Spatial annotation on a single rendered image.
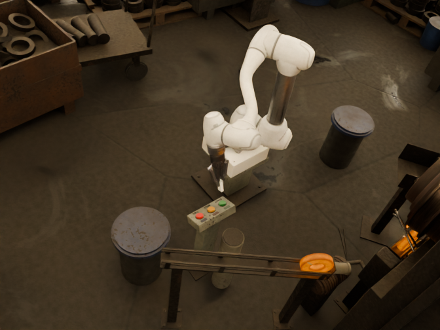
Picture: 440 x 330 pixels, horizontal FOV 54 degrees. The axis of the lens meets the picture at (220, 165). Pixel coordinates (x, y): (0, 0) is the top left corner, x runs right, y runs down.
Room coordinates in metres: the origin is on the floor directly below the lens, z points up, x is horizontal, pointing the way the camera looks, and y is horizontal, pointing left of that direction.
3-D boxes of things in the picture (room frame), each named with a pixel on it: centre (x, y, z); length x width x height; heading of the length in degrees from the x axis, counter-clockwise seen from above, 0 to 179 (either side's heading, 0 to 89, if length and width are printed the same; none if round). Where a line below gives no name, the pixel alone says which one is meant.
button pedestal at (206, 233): (1.29, 0.00, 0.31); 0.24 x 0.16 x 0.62; 135
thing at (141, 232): (1.20, 0.35, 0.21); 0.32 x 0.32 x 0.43
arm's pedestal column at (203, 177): (1.98, -0.09, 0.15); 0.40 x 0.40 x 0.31; 47
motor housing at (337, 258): (1.12, -0.67, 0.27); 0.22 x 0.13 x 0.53; 135
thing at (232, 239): (1.21, -0.14, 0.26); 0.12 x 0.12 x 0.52
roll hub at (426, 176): (1.33, -0.93, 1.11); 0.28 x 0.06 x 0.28; 135
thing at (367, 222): (1.83, -1.18, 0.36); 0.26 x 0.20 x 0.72; 170
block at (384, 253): (1.09, -0.85, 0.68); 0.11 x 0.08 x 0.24; 45
